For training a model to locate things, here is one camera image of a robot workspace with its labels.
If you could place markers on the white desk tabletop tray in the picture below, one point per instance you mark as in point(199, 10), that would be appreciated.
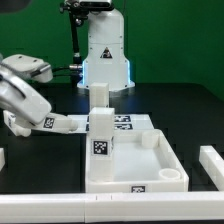
point(143, 162)

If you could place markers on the white right fence bar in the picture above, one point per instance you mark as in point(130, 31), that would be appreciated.
point(213, 164)

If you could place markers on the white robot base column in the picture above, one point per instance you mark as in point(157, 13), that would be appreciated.
point(106, 61)

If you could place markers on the white obstacle wall left piece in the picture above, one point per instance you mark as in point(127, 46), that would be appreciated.
point(2, 158)

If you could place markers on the white marker sheet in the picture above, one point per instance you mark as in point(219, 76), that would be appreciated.
point(121, 122)

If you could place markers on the white fence bar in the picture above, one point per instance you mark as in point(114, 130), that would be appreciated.
point(213, 164)
point(111, 207)

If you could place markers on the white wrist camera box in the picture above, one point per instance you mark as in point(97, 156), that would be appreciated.
point(27, 67)

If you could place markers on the white front fence bar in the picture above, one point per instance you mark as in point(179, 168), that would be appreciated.
point(111, 207)

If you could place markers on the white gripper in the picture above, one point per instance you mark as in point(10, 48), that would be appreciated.
point(21, 99)

